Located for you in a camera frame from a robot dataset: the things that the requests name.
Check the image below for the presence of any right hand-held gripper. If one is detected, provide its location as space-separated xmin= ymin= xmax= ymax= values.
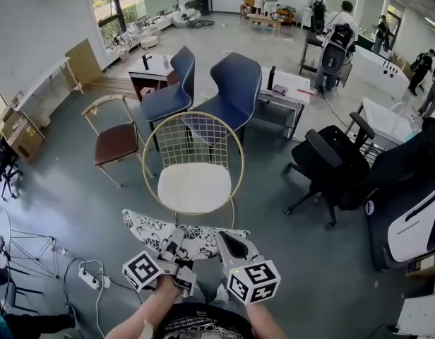
xmin=217 ymin=231 xmax=282 ymax=305

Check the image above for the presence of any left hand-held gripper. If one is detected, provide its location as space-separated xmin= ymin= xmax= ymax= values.
xmin=122 ymin=227 xmax=198 ymax=298

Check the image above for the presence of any black white floral cushion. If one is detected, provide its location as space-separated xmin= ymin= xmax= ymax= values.
xmin=121 ymin=208 xmax=251 ymax=261

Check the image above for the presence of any gold wire chair white seat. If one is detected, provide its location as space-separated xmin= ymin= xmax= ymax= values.
xmin=142 ymin=111 xmax=246 ymax=230

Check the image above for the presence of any person's left forearm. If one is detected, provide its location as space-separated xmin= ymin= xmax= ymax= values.
xmin=106 ymin=276 xmax=185 ymax=339

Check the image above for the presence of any person's right forearm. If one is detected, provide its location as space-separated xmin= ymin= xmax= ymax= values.
xmin=244 ymin=299 xmax=275 ymax=339

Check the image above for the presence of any wooden chair brown seat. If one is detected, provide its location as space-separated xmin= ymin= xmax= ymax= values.
xmin=81 ymin=94 xmax=155 ymax=189

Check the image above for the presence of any black office chair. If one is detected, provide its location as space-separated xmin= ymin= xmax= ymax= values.
xmin=281 ymin=112 xmax=376 ymax=231

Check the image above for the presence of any blue chair white piping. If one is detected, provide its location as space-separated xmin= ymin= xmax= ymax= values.
xmin=141 ymin=45 xmax=196 ymax=144
xmin=181 ymin=52 xmax=263 ymax=162

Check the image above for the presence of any black white massage chair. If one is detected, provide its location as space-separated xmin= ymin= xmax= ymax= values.
xmin=364 ymin=117 xmax=435 ymax=272

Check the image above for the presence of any black swivel chair base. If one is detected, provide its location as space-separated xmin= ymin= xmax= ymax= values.
xmin=0 ymin=152 xmax=25 ymax=201

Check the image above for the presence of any person's black printed shirt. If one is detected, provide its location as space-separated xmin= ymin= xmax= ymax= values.
xmin=160 ymin=302 xmax=254 ymax=339

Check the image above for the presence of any white power strip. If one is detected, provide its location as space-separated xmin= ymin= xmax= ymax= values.
xmin=78 ymin=262 xmax=102 ymax=291

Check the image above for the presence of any white top sink cabinet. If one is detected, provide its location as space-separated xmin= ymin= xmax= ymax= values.
xmin=128 ymin=53 xmax=180 ymax=101

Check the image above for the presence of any white desk with drawers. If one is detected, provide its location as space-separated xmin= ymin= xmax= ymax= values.
xmin=255 ymin=69 xmax=312 ymax=140

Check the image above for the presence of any cardboard box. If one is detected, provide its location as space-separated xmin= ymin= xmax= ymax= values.
xmin=1 ymin=110 xmax=47 ymax=164

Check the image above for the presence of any wooden board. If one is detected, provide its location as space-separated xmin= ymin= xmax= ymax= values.
xmin=65 ymin=38 xmax=105 ymax=88

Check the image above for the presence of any white round table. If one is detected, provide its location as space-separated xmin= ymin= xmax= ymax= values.
xmin=137 ymin=25 xmax=160 ymax=52

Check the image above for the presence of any white basin stand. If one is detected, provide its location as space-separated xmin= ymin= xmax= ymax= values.
xmin=359 ymin=97 xmax=424 ymax=148

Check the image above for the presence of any white bean bag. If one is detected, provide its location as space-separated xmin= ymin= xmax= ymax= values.
xmin=172 ymin=8 xmax=201 ymax=29

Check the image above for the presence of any black side table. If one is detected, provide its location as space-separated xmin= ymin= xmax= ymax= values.
xmin=298 ymin=31 xmax=328 ymax=76

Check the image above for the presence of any wooden coffee table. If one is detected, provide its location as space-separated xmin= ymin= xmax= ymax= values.
xmin=246 ymin=12 xmax=286 ymax=35

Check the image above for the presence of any black cabinet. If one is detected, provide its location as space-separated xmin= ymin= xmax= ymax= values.
xmin=193 ymin=0 xmax=213 ymax=16

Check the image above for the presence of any white power cable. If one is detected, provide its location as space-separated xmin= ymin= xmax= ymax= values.
xmin=79 ymin=259 xmax=113 ymax=318

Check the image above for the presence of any black power cable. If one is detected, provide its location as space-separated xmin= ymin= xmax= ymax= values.
xmin=63 ymin=257 xmax=145 ymax=331

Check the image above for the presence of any black folding wire stand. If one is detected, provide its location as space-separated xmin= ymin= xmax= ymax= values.
xmin=5 ymin=229 xmax=60 ymax=280

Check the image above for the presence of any black floor cable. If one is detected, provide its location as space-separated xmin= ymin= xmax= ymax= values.
xmin=318 ymin=89 xmax=352 ymax=126

